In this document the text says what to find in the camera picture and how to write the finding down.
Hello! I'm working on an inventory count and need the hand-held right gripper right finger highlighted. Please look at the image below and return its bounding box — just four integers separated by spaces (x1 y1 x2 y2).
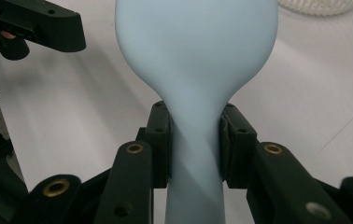
219 103 258 189

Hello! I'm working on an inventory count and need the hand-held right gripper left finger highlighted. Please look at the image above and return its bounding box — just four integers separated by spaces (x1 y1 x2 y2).
136 101 173 189

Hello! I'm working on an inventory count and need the light blue plastic scoop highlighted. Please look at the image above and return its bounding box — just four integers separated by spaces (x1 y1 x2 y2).
114 0 279 224

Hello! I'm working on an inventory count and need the white table cover sheet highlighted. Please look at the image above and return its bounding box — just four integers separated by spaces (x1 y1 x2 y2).
0 0 353 224

